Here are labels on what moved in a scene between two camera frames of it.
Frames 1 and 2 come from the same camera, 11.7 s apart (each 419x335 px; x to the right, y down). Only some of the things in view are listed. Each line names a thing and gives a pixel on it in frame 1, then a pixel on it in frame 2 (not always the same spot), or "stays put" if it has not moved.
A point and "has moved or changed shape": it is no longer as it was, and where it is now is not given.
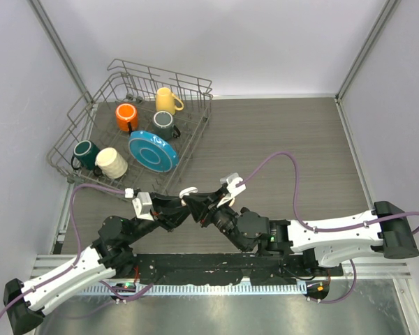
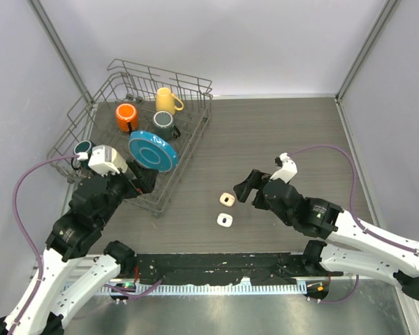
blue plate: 151,151 stays put
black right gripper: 203,206 to 255,180
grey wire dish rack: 133,130 stays put
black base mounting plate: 213,268 stays put
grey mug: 163,126 stays put
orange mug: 127,117 stays put
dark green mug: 84,154 stays put
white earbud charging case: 186,192 has moved or changed shape
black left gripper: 167,210 to 144,182
